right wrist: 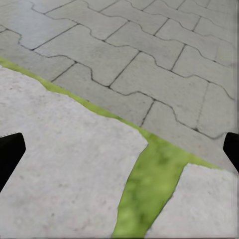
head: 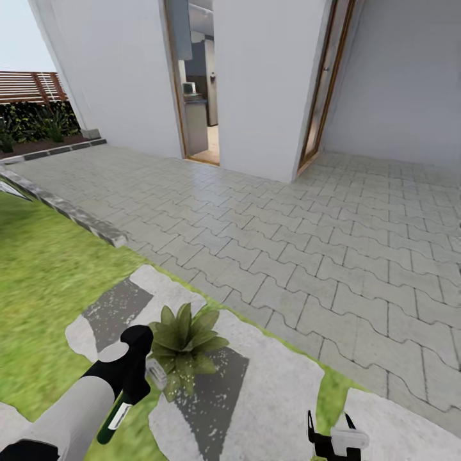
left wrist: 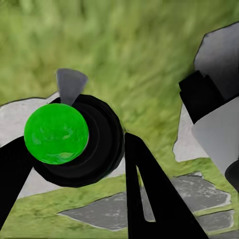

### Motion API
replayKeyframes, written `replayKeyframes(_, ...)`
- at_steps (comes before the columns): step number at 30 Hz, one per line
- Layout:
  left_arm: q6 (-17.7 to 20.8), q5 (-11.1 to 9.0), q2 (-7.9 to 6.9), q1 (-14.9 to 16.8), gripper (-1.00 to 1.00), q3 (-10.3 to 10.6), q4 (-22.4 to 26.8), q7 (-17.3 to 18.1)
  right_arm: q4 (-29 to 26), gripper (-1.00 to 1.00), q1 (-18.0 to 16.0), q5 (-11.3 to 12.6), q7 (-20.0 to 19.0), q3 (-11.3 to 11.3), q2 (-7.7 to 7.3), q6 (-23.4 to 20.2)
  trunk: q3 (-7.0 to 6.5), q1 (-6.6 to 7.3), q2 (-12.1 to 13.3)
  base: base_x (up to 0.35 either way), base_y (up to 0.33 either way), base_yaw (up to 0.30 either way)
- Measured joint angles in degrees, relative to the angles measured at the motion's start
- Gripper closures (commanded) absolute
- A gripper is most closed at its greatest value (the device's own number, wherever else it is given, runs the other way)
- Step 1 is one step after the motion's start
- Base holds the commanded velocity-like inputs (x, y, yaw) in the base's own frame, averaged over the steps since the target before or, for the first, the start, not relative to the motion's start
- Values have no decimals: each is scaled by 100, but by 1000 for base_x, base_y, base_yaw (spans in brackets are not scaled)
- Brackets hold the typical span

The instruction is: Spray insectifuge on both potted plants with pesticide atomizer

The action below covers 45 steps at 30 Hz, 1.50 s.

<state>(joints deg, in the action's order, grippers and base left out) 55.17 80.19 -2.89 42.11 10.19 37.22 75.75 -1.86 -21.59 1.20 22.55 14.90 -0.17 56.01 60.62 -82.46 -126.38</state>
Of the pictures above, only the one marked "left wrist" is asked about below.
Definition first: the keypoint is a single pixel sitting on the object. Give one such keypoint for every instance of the insectifuge atomizer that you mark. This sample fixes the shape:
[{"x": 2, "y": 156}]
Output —
[{"x": 76, "y": 140}]

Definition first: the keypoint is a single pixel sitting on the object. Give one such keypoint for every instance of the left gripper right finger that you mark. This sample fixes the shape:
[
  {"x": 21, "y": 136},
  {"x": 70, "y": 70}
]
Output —
[{"x": 174, "y": 220}]

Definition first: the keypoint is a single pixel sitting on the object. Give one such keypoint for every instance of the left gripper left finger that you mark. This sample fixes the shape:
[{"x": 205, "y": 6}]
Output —
[{"x": 15, "y": 167}]

